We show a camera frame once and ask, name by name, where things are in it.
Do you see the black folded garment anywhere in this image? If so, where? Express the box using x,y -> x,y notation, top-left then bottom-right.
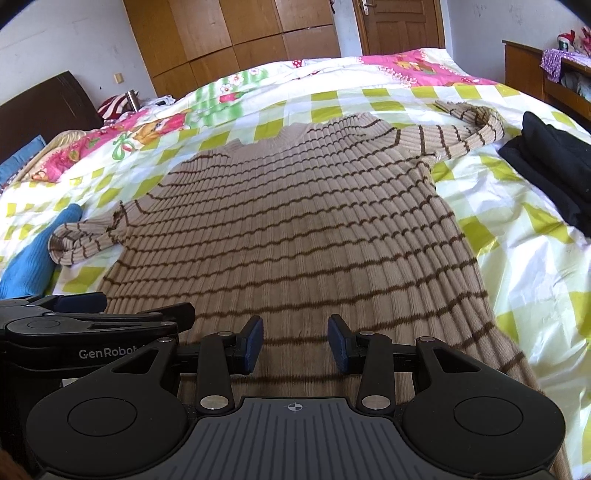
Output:
499,111 -> 591,236

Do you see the metal thermos flask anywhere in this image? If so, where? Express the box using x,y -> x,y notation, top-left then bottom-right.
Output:
126,90 -> 140,112

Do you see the beige brown striped knit sweater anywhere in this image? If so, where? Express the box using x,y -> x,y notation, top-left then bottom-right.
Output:
27,103 -> 568,479

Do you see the wooden side cabinet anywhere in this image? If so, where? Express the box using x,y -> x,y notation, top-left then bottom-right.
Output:
503,40 -> 590,128

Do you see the purple patterned cloth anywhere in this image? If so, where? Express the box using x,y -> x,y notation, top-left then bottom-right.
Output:
540,49 -> 591,83

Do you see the red plush toy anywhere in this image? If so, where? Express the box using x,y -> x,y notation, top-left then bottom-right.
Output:
557,29 -> 576,51

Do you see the colourful checkered bed quilt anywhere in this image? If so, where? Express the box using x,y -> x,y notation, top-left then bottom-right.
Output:
1,48 -> 590,479

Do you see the blue knit garment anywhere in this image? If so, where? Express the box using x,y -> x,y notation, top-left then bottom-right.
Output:
1,203 -> 82,300

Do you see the blue pillow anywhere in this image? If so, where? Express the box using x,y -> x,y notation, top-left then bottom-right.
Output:
0,135 -> 46,185

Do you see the dark wooden headboard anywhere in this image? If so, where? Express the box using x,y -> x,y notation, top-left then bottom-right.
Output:
0,71 -> 103,162

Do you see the wooden wardrobe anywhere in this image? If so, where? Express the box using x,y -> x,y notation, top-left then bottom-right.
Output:
123,0 -> 341,98

